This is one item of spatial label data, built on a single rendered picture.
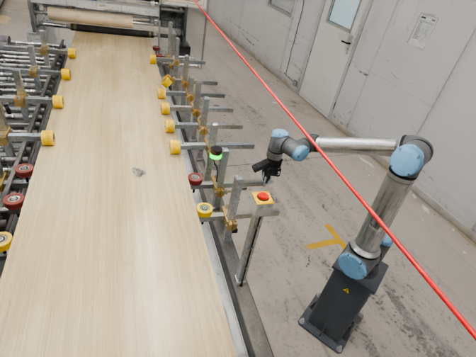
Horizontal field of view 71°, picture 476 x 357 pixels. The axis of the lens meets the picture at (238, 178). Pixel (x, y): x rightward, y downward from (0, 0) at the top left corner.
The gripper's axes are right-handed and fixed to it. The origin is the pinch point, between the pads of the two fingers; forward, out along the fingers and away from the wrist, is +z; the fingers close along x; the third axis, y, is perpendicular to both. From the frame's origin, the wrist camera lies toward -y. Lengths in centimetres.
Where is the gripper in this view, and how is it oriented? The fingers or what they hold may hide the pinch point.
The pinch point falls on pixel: (263, 185)
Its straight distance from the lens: 201.5
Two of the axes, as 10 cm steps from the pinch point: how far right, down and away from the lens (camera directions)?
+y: 9.5, -0.4, 3.2
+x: -2.7, -6.1, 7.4
